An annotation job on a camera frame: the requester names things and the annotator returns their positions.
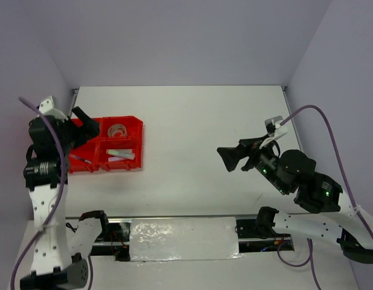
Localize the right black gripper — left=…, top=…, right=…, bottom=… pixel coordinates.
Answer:
left=214, top=133, right=287, bottom=193

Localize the blue gel pen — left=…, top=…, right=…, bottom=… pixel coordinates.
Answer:
left=69, top=154, right=92, bottom=164

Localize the large clear tape roll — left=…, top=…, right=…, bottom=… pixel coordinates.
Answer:
left=107, top=123, right=128, bottom=138

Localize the small white tape roll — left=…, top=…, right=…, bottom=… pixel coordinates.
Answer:
left=112, top=126, right=128, bottom=137

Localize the pink highlighter pen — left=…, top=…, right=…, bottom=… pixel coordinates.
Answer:
left=108, top=153, right=135, bottom=162

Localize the green highlighter pen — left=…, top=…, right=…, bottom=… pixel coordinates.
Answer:
left=106, top=149, right=133, bottom=156

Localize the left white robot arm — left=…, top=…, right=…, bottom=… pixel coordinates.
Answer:
left=19, top=105, right=111, bottom=289

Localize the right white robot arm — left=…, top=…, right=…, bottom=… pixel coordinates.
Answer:
left=216, top=138, right=373, bottom=264

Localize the red compartment storage bin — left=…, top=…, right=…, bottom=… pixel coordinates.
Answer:
left=69, top=115, right=143, bottom=173

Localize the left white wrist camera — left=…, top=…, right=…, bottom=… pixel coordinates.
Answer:
left=38, top=95, right=68, bottom=120

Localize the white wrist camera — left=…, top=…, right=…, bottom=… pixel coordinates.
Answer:
left=259, top=116, right=288, bottom=149
left=38, top=95, right=68, bottom=120

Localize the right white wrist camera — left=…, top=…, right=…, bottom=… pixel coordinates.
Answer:
left=259, top=116, right=288, bottom=149

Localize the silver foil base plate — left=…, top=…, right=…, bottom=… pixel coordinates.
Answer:
left=129, top=217, right=241, bottom=262

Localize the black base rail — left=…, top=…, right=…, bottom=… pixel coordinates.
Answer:
left=80, top=214, right=296, bottom=262

